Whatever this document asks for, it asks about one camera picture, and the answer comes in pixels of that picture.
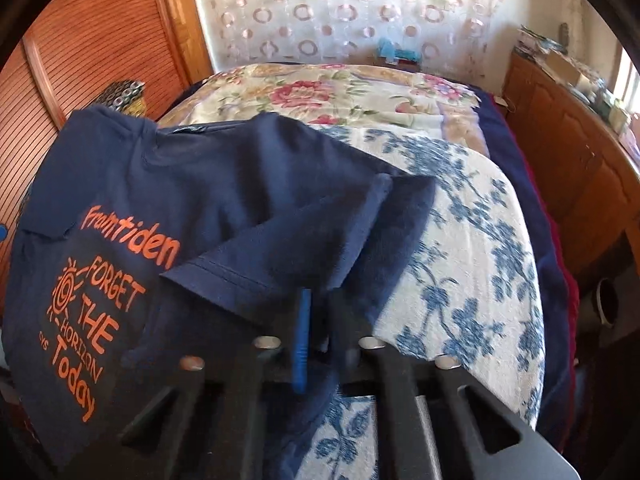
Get brown wooden sideboard cabinet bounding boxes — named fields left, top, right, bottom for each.
left=502, top=52, right=639, bottom=278

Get black ring-pattern folded cloth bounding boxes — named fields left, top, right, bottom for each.
left=92, top=79, right=146, bottom=117

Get light blue toy on box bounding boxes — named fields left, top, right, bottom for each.
left=376, top=38, right=422, bottom=65

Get navy blue bed blanket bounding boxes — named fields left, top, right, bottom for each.
left=472, top=86, right=579, bottom=452

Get navy blue printed t-shirt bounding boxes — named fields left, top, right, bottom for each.
left=2, top=106, right=436, bottom=468

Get white circle-pattern sheer curtain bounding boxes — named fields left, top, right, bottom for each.
left=195, top=0, right=501, bottom=80

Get cardboard box on sideboard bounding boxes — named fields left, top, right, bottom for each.
left=544, top=51, right=586, bottom=86

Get brown louvered wooden wardrobe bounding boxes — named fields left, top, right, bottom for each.
left=0, top=0, right=214, bottom=311

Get blue white floral bedspread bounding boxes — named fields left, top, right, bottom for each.
left=294, top=123, right=547, bottom=480

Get floral pink green blanket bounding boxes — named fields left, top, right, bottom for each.
left=160, top=64, right=489, bottom=156

